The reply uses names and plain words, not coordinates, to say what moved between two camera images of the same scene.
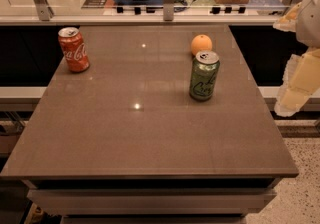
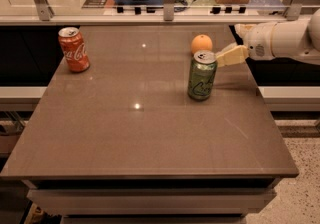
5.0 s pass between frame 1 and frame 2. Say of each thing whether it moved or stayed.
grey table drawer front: stayed
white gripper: moved
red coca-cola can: stayed
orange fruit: stayed
